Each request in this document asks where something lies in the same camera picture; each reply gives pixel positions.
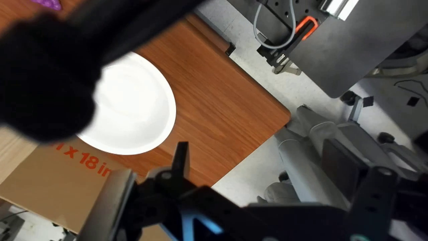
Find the white bowl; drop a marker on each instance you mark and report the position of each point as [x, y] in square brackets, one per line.
[134, 107]

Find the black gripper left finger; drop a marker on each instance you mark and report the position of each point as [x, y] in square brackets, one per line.
[148, 205]

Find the aluminium extrusion rail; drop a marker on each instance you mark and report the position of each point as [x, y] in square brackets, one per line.
[342, 8]

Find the black perforated breadboard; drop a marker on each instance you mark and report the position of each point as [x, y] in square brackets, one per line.
[272, 14]

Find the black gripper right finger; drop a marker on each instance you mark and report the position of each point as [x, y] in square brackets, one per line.
[379, 192]

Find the smooth black base plate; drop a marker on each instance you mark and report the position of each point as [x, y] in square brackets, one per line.
[356, 54]

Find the large brown cardboard sheet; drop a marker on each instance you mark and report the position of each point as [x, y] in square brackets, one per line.
[45, 188]

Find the purple object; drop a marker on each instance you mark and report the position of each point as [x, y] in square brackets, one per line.
[49, 3]

